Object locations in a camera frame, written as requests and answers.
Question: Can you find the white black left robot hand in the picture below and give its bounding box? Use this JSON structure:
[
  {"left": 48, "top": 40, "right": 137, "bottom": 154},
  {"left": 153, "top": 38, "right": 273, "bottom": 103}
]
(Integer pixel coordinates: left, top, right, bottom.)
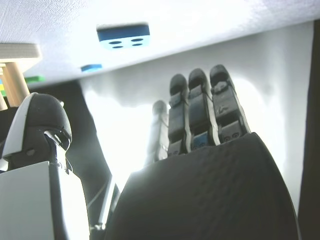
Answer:
[{"left": 0, "top": 64, "right": 301, "bottom": 240}]

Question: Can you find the rainbow striped cylinder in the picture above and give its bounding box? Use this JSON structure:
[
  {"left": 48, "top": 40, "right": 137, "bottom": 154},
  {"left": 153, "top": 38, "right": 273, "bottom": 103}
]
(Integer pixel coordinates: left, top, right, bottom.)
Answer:
[{"left": 0, "top": 72, "right": 7, "bottom": 97}]

